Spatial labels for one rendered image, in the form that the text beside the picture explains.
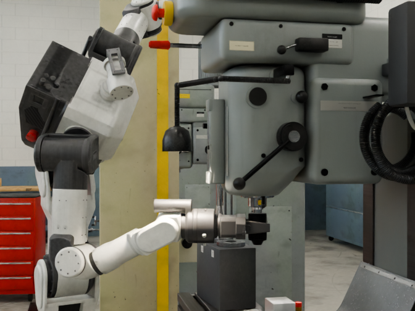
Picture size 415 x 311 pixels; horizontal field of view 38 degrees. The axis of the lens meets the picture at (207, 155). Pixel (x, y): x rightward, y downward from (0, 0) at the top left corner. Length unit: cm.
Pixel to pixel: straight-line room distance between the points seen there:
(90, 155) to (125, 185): 163
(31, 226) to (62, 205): 437
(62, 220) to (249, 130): 54
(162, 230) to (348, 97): 56
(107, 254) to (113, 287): 170
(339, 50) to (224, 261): 73
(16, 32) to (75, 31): 96
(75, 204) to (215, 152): 39
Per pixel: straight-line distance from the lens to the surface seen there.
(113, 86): 165
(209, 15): 142
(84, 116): 168
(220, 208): 197
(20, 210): 598
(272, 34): 145
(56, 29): 1068
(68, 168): 160
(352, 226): 915
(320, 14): 149
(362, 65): 154
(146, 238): 152
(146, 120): 322
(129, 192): 321
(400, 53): 132
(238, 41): 142
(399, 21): 133
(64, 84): 173
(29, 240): 599
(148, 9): 213
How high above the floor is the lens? 142
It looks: level
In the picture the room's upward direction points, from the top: straight up
